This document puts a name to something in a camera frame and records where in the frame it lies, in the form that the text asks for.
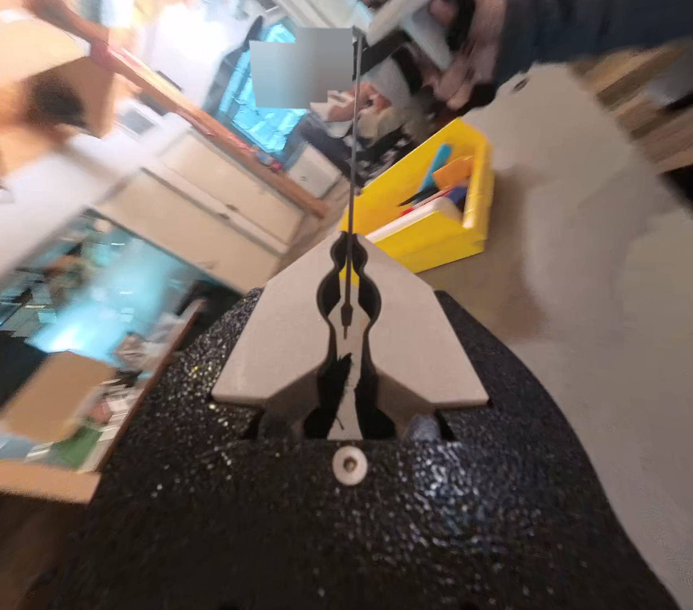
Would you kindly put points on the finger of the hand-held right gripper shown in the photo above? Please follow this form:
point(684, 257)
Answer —
point(433, 39)
point(400, 9)

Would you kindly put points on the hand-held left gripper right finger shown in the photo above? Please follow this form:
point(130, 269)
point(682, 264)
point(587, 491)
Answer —
point(427, 350)

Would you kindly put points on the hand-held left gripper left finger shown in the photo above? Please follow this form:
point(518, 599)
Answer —
point(276, 350)

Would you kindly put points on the black plate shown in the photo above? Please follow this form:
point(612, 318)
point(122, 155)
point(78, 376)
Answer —
point(345, 312)

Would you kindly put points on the yellow plastic bin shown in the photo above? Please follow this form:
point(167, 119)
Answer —
point(433, 247)

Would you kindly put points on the orange yellow block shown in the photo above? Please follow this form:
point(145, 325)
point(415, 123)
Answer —
point(455, 173)

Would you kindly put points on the person's right forearm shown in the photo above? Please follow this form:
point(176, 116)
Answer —
point(595, 4)

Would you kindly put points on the person's right hand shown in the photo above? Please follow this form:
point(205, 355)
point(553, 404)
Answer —
point(484, 36)

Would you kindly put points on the teal plastic tool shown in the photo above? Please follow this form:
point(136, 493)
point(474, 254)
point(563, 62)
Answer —
point(438, 163)

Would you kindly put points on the white roll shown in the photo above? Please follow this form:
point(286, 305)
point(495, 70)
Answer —
point(417, 223)

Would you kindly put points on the clipboard on white stand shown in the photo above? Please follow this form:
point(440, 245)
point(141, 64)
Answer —
point(135, 350)

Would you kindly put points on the red pen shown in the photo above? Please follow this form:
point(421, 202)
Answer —
point(427, 201)

